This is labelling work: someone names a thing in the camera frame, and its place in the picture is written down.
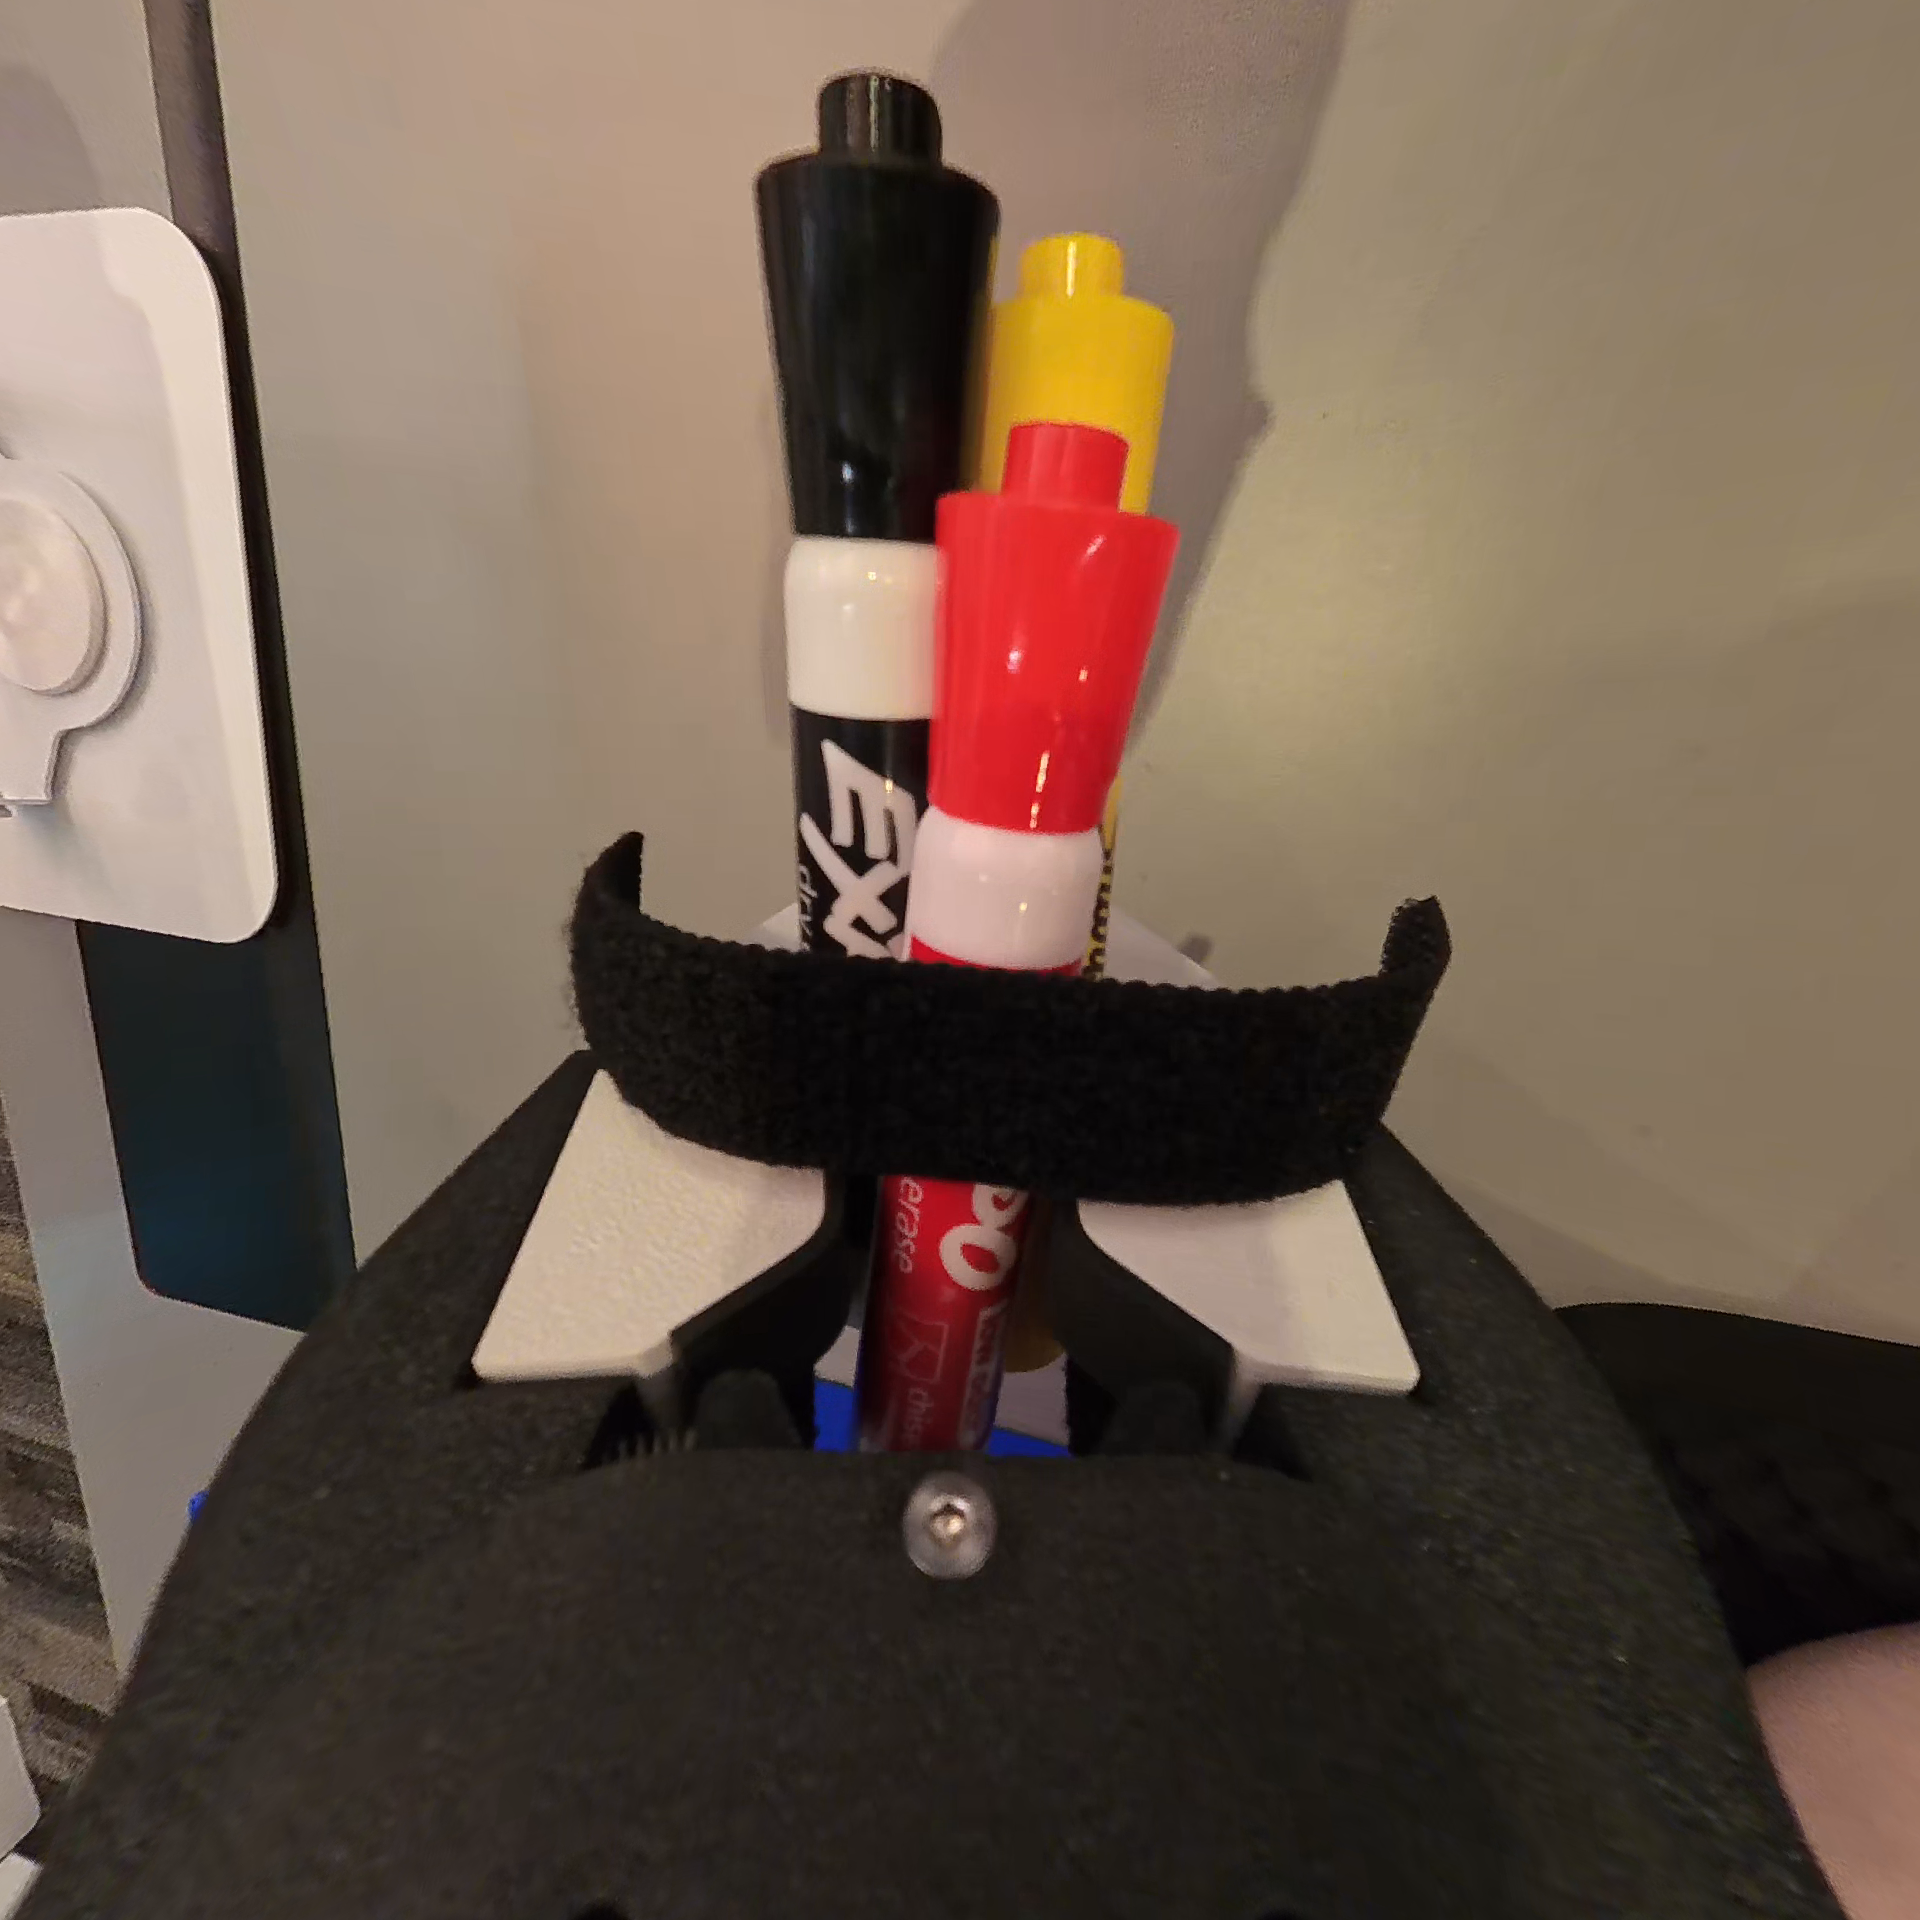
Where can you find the white mounting plate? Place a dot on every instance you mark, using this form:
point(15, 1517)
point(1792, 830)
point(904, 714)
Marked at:
point(136, 599)

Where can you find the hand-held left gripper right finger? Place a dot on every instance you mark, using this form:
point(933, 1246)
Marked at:
point(1275, 1289)

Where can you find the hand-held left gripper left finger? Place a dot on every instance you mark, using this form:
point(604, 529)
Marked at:
point(644, 1261)

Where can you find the dark panel with black edge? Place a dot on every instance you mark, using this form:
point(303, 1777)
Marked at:
point(225, 1125)

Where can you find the black mesh armrest pad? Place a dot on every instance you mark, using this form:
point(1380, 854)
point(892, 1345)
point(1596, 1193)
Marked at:
point(1769, 1454)

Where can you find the yellow marker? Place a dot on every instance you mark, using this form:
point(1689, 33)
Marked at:
point(1080, 360)

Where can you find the red dry erase marker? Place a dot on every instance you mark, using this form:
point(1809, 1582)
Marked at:
point(1043, 646)

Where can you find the person's left forearm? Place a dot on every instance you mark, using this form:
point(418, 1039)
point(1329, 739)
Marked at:
point(1861, 1785)

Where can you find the black dry erase marker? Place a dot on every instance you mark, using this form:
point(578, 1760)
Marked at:
point(868, 375)

